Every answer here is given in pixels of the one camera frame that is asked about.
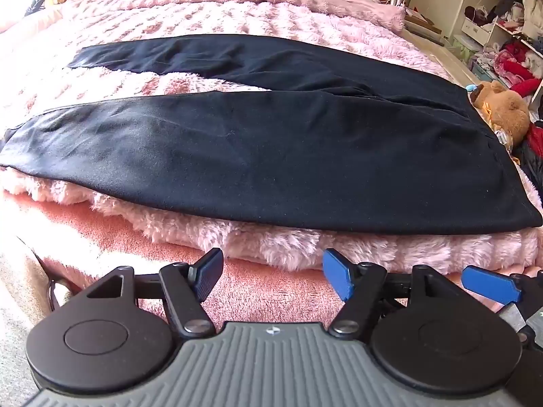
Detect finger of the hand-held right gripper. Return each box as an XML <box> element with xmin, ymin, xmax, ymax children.
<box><xmin>462</xmin><ymin>265</ymin><xmax>543</xmax><ymax>306</ymax></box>
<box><xmin>496</xmin><ymin>304</ymin><xmax>543</xmax><ymax>348</ymax></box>

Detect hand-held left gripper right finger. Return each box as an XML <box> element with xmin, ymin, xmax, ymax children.
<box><xmin>322</xmin><ymin>249</ymin><xmax>463</xmax><ymax>335</ymax></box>

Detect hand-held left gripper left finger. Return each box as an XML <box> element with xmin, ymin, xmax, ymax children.
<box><xmin>85</xmin><ymin>248</ymin><xmax>224</xmax><ymax>335</ymax></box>

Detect black pants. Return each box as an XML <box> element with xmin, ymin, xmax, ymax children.
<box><xmin>0</xmin><ymin>34</ymin><xmax>543</xmax><ymax>235</ymax></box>

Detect pink bed sheet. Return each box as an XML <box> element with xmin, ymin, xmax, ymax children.
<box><xmin>0</xmin><ymin>191</ymin><xmax>471</xmax><ymax>335</ymax></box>

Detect dark jacket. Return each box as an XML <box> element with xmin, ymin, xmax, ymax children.
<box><xmin>511</xmin><ymin>121</ymin><xmax>543</xmax><ymax>208</ymax></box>

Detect brown teddy bear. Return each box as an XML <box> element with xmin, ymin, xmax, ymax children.
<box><xmin>467</xmin><ymin>80</ymin><xmax>532</xmax><ymax>147</ymax></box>

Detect pile of red clothes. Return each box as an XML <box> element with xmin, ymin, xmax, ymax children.
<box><xmin>494</xmin><ymin>40</ymin><xmax>543</xmax><ymax>96</ymax></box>

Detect green storage box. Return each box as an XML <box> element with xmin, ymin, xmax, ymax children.
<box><xmin>450</xmin><ymin>33</ymin><xmax>485</xmax><ymax>65</ymax></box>

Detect pink fluffy blanket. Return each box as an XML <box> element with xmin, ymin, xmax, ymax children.
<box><xmin>0</xmin><ymin>0</ymin><xmax>543</xmax><ymax>283</ymax></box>

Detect white shelf unit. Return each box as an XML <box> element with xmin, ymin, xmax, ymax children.
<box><xmin>460</xmin><ymin>0</ymin><xmax>543</xmax><ymax>77</ymax></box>

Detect wooden nightstand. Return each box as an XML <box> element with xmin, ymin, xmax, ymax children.
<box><xmin>401</xmin><ymin>4</ymin><xmax>448</xmax><ymax>45</ymax></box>

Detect dark cloth bag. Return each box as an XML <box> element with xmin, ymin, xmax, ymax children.
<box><xmin>24</xmin><ymin>0</ymin><xmax>52</xmax><ymax>17</ymax></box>

